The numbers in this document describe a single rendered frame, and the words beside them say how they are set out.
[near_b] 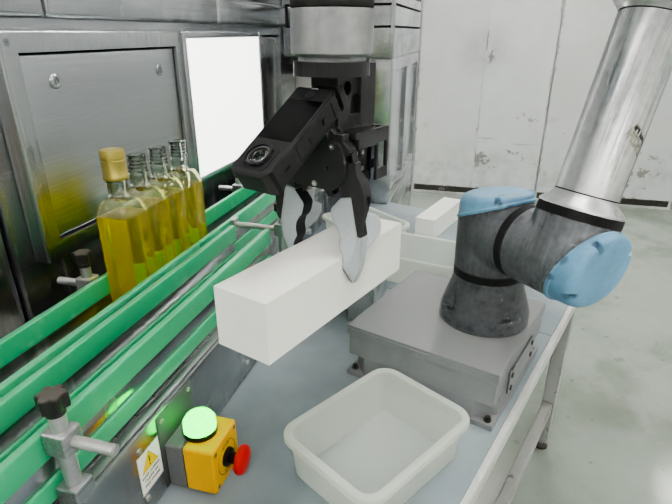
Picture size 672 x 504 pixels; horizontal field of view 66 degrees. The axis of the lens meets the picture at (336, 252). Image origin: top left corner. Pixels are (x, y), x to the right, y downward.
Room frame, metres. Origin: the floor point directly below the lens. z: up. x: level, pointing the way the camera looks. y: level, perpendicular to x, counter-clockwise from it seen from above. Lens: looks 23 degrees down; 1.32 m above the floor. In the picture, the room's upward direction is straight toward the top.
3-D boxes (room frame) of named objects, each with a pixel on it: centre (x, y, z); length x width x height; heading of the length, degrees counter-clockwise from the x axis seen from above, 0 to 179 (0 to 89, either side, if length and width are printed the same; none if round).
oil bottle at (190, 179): (0.91, 0.28, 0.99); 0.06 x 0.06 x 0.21; 75
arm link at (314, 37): (0.51, 0.01, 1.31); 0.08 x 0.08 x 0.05
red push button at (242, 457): (0.53, 0.13, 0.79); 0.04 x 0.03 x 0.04; 165
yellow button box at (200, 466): (0.54, 0.18, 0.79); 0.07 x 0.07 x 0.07; 75
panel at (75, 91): (1.18, 0.35, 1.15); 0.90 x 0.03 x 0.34; 165
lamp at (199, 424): (0.54, 0.18, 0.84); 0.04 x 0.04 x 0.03
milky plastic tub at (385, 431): (0.56, -0.06, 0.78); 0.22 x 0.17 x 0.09; 134
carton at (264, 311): (0.49, 0.02, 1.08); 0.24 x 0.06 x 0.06; 146
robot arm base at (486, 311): (0.80, -0.26, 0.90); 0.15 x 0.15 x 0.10
